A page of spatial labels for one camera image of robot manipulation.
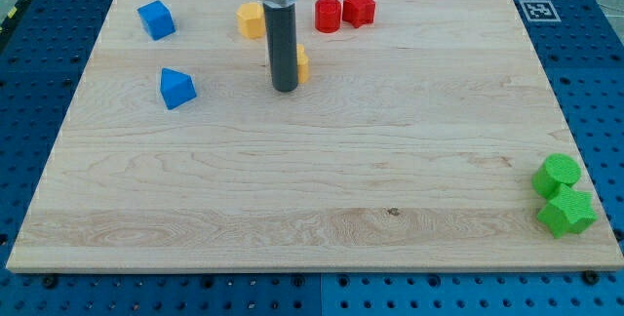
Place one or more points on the red cylinder block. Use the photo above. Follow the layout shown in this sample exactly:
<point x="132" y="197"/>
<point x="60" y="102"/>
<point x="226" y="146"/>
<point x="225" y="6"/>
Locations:
<point x="327" y="15"/>

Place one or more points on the red star block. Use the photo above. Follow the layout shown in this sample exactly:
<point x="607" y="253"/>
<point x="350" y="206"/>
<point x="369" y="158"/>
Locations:
<point x="358" y="12"/>

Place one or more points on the yellow hexagon block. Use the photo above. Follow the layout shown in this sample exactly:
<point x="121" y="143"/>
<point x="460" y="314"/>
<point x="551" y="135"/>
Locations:
<point x="250" y="18"/>

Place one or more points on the light wooden board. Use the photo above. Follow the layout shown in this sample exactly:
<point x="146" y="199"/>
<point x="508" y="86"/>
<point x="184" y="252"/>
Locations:
<point x="410" y="148"/>

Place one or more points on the blue triangular prism block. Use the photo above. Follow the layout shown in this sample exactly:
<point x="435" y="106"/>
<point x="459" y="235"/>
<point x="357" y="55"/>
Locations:
<point x="176" y="88"/>

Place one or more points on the green star block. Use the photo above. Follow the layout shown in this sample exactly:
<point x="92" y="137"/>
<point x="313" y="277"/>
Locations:
<point x="567" y="211"/>

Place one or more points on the yellow heart block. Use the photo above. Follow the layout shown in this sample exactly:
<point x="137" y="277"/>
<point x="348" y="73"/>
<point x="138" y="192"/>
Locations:
<point x="302" y="64"/>

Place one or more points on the white fiducial marker tag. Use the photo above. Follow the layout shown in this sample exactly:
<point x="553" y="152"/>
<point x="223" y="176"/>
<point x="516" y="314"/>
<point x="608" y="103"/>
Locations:
<point x="539" y="11"/>

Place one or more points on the blue cube block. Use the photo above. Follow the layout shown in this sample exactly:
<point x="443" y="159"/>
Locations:
<point x="156" y="20"/>

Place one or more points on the green cylinder block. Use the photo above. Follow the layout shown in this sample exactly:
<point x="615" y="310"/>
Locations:
<point x="556" y="169"/>

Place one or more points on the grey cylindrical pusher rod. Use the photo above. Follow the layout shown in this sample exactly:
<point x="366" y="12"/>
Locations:
<point x="281" y="44"/>

